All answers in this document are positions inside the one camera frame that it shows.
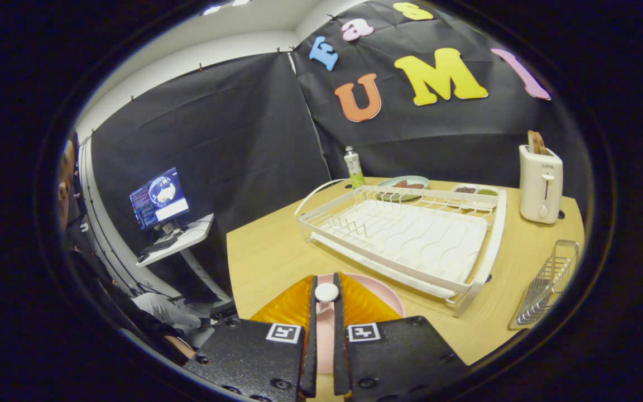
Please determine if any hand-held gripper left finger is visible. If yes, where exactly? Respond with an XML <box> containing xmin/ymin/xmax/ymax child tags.
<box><xmin>183</xmin><ymin>272</ymin><xmax>319</xmax><ymax>401</ymax></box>

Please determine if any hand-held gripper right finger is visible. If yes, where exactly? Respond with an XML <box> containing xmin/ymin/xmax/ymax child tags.
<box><xmin>333</xmin><ymin>272</ymin><xmax>468</xmax><ymax>401</ymax></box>

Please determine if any pink plate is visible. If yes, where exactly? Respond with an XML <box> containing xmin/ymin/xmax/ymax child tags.
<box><xmin>302</xmin><ymin>273</ymin><xmax>406</xmax><ymax>375</ymax></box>

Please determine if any white spoon with checkered handle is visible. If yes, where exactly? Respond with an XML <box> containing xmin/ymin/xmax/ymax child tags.
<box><xmin>314</xmin><ymin>282</ymin><xmax>340</xmax><ymax>314</ymax></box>

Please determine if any white wire dish rack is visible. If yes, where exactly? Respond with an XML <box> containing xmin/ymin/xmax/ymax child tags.
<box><xmin>294</xmin><ymin>179</ymin><xmax>507</xmax><ymax>319</ymax></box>

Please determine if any metal wire basket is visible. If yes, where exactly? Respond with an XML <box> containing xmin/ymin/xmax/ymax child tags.
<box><xmin>509</xmin><ymin>240</ymin><xmax>580</xmax><ymax>330</ymax></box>

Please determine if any teal plate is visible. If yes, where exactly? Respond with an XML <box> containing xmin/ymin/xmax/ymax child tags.
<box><xmin>377</xmin><ymin>175</ymin><xmax>430</xmax><ymax>202</ymax></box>

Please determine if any white side desk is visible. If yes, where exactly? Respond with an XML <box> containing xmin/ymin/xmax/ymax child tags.
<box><xmin>136</xmin><ymin>213</ymin><xmax>233</xmax><ymax>305</ymax></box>

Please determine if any black keyboard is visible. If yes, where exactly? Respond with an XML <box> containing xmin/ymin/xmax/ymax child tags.
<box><xmin>138</xmin><ymin>239</ymin><xmax>180</xmax><ymax>262</ymax></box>

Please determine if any person's body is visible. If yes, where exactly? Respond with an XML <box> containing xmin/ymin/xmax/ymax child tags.
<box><xmin>56</xmin><ymin>131</ymin><xmax>210</xmax><ymax>366</ymax></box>

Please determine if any white divided tray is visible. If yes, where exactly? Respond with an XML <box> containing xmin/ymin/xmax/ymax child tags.
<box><xmin>449</xmin><ymin>184</ymin><xmax>501</xmax><ymax>212</ymax></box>

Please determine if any computer monitor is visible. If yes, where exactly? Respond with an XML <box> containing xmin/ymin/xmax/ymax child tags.
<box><xmin>129</xmin><ymin>166</ymin><xmax>190</xmax><ymax>231</ymax></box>

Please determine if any clear bottle with green liquid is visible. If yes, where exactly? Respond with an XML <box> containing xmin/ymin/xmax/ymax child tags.
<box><xmin>344</xmin><ymin>146</ymin><xmax>366</xmax><ymax>188</ymax></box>

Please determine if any white toaster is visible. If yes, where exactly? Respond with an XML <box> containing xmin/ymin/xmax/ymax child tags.
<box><xmin>519</xmin><ymin>144</ymin><xmax>564</xmax><ymax>225</ymax></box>

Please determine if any black backdrop cloth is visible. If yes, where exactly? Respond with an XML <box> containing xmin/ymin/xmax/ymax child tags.
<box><xmin>79</xmin><ymin>0</ymin><xmax>590</xmax><ymax>313</ymax></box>

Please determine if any ceiling light panel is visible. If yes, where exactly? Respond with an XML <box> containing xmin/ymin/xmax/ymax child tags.
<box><xmin>201</xmin><ymin>0</ymin><xmax>252</xmax><ymax>16</ymax></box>

